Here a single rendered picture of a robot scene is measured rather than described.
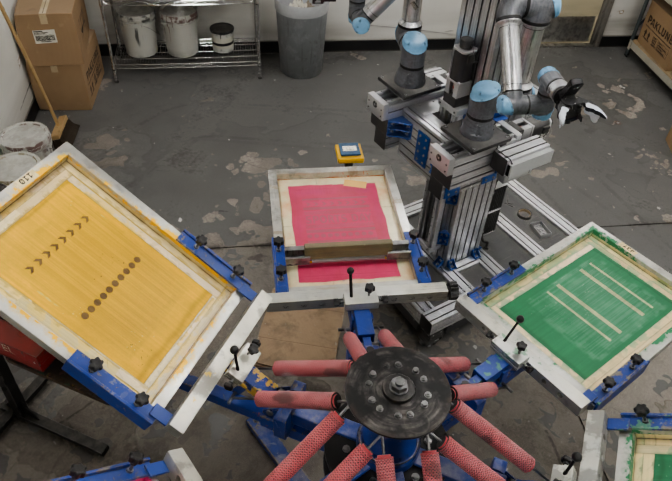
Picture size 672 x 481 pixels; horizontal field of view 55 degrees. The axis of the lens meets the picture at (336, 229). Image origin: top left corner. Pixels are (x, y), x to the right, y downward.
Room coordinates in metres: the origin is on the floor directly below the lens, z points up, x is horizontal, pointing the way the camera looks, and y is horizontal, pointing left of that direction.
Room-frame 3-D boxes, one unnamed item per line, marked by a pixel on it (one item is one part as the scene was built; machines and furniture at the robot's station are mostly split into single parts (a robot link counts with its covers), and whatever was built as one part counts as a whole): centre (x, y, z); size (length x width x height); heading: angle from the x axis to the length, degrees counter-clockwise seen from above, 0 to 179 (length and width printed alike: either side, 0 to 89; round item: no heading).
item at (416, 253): (1.89, -0.34, 0.98); 0.30 x 0.05 x 0.07; 10
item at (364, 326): (1.53, -0.12, 1.02); 0.17 x 0.06 x 0.05; 10
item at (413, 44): (2.85, -0.31, 1.42); 0.13 x 0.12 x 0.14; 8
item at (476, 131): (2.44, -0.59, 1.31); 0.15 x 0.15 x 0.10
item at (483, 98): (2.44, -0.60, 1.42); 0.13 x 0.12 x 0.14; 100
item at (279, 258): (1.80, 0.21, 0.98); 0.30 x 0.05 x 0.07; 10
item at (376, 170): (2.08, -0.02, 0.97); 0.79 x 0.58 x 0.04; 10
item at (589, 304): (1.62, -0.90, 1.05); 1.08 x 0.61 x 0.23; 130
